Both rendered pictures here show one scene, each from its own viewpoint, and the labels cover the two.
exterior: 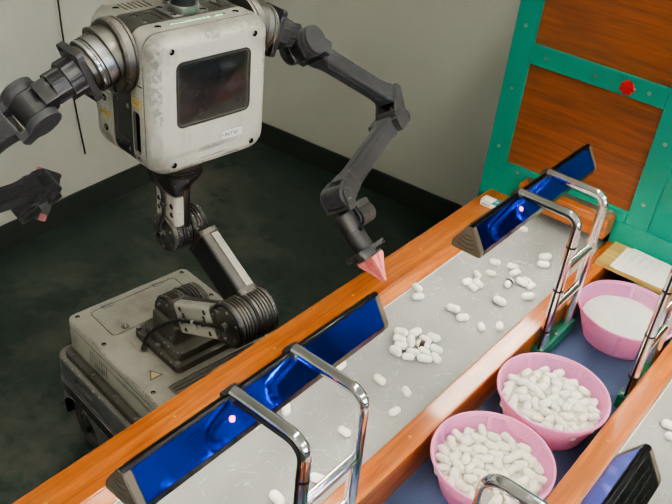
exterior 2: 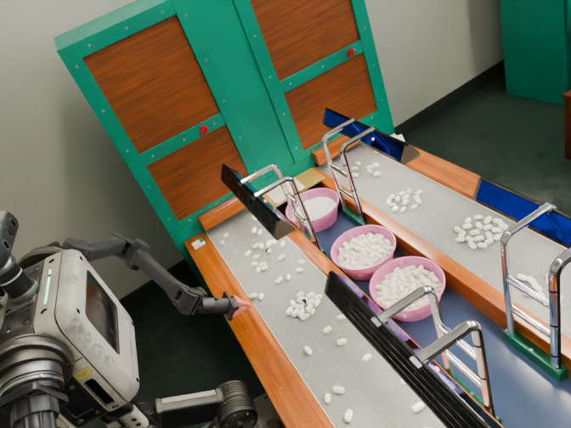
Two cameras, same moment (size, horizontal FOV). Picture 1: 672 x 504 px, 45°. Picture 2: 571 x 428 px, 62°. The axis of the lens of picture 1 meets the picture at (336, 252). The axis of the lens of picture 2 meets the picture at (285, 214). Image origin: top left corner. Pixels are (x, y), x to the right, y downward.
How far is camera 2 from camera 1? 0.98 m
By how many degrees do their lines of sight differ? 41
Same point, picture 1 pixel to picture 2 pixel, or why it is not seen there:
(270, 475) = (394, 410)
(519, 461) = (407, 273)
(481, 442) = (387, 289)
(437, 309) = (274, 290)
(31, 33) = not seen: outside the picture
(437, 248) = (224, 278)
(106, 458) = not seen: outside the picture
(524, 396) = (359, 261)
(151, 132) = (113, 376)
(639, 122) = (220, 140)
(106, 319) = not seen: outside the picture
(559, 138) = (193, 184)
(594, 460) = (415, 240)
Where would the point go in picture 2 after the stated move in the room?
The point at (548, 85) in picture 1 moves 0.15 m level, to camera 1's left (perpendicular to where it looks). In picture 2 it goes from (165, 166) to (144, 186)
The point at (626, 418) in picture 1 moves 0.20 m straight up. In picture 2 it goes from (389, 222) to (378, 183)
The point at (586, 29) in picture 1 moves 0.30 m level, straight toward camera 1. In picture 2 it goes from (158, 124) to (196, 129)
